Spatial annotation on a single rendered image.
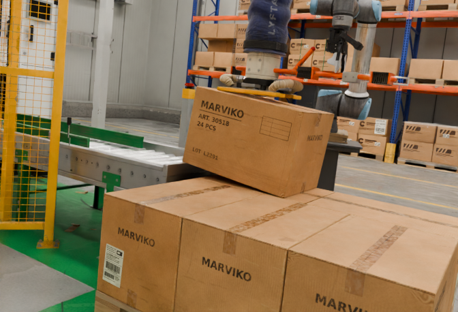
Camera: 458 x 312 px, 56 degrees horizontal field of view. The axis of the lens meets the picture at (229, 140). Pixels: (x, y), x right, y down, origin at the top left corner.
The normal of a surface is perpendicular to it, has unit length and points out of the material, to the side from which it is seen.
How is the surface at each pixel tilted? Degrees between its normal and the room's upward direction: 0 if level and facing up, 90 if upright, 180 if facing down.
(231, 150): 90
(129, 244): 90
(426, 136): 90
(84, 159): 90
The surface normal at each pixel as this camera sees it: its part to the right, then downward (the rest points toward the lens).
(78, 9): 0.83, 0.14
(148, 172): -0.55, 0.03
